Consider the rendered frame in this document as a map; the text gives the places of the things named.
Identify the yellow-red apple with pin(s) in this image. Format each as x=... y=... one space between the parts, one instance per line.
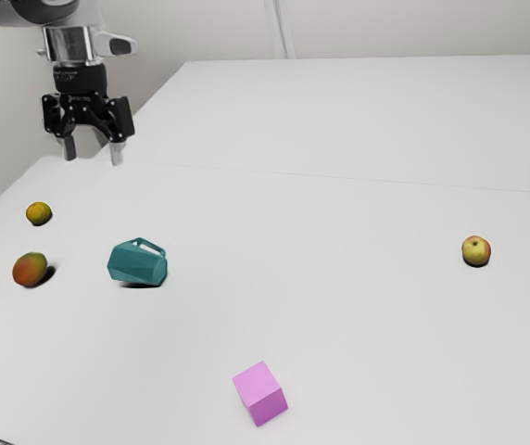
x=476 y=250

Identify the teal faceted mug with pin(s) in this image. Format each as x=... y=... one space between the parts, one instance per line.
x=137 y=263

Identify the small yellow-green orange fruit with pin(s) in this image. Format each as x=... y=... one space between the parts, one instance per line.
x=38 y=213

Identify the red-green mango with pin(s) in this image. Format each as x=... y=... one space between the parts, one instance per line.
x=29 y=269

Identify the pink block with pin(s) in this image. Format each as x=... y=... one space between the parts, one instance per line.
x=260 y=394

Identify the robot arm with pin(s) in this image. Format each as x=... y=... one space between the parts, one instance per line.
x=68 y=39

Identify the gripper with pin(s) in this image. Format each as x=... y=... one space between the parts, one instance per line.
x=79 y=79

